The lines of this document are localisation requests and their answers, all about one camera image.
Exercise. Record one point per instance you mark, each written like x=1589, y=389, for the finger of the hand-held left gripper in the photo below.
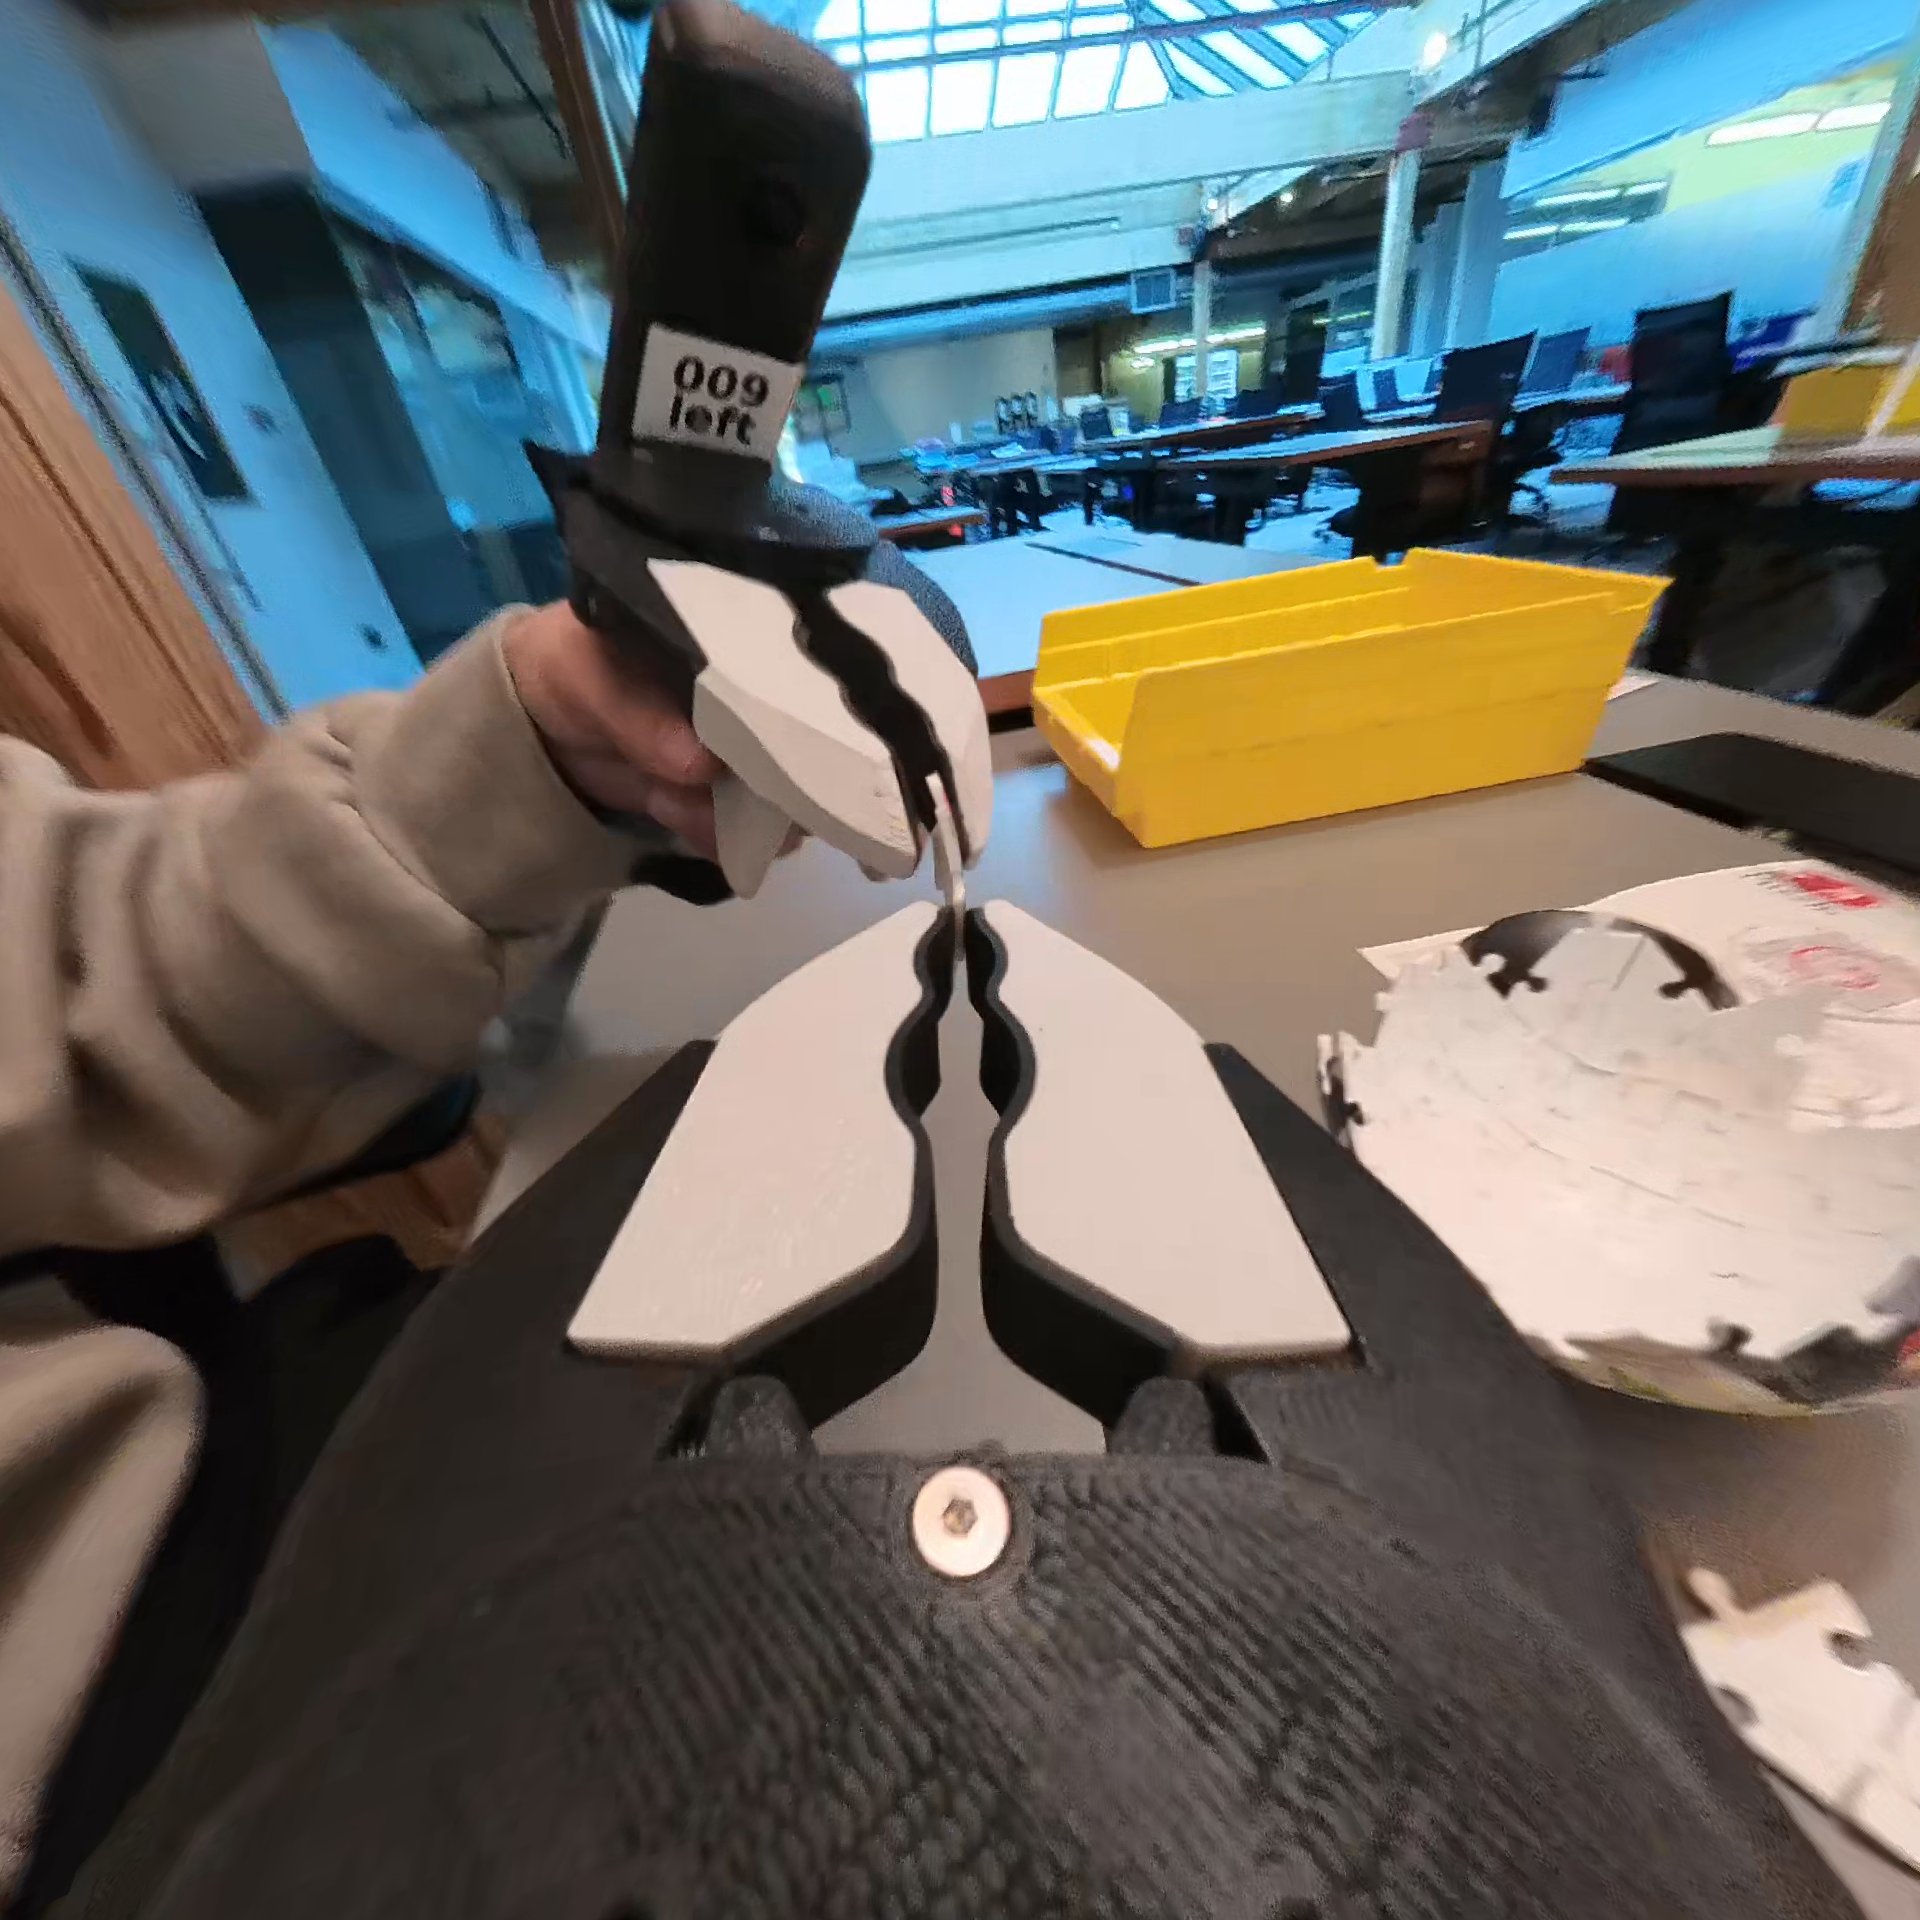
x=780, y=705
x=939, y=691

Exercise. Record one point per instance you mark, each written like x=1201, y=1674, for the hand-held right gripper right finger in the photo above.
x=1154, y=1184

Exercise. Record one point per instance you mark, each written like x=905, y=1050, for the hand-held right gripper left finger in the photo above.
x=765, y=1184

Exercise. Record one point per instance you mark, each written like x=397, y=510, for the white puzzle piece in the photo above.
x=950, y=878

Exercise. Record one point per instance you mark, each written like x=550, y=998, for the partly built puzzle ball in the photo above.
x=1574, y=1171

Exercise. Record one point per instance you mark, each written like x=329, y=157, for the person's left forearm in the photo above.
x=254, y=931

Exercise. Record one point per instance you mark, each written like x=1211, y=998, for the person's left hand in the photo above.
x=615, y=721

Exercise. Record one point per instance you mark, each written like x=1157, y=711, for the white paper sheet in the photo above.
x=1411, y=956

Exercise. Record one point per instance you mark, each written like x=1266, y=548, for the yellow plastic bin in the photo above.
x=1350, y=705

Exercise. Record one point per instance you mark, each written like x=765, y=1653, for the long dark office desk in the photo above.
x=1321, y=451

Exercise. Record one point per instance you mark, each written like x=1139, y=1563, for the black office chair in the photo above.
x=1484, y=375
x=1673, y=368

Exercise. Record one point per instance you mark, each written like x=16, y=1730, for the person's dark trousers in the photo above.
x=195, y=1501

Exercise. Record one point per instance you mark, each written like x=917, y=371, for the black tablet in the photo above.
x=1770, y=789

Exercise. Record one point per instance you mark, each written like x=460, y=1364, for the person's beige hoodie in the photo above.
x=74, y=1531

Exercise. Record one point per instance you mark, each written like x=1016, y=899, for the wooden office desk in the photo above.
x=1725, y=459

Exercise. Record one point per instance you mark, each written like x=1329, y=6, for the dark wall poster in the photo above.
x=164, y=390

